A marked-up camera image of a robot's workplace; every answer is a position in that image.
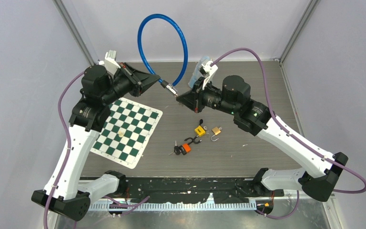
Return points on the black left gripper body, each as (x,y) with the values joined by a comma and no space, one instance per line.
(130,80)

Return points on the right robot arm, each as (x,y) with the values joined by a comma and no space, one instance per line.
(316,177)

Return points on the brass padlock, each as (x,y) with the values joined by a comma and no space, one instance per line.
(216,131)

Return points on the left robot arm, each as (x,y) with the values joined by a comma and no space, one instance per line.
(100,88)

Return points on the black headed key bunch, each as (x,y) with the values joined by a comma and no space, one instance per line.
(176,149)

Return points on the aluminium corner post left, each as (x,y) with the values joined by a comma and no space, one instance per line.
(68,12)

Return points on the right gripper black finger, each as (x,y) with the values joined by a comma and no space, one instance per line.
(188,97)
(190,106)

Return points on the slotted cable duct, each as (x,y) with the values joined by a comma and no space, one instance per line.
(105,205)

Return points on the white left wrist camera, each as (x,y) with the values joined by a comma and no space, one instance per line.
(110,62)

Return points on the aluminium corner post right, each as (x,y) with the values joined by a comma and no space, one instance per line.
(306,16)

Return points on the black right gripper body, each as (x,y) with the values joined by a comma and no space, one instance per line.
(200,93)

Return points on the orange black padlock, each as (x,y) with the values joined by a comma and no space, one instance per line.
(185,148)

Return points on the blue translucent metronome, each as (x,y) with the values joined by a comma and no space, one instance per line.
(196,73)

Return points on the yellow padlock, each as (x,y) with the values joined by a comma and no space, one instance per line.
(200,131)

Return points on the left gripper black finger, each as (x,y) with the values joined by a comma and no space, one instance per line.
(147,80)
(130,68)

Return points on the aluminium corner post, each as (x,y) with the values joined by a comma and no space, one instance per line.
(306,16)
(68,12)

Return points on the green white chessboard mat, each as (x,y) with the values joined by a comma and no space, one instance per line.
(137,121)

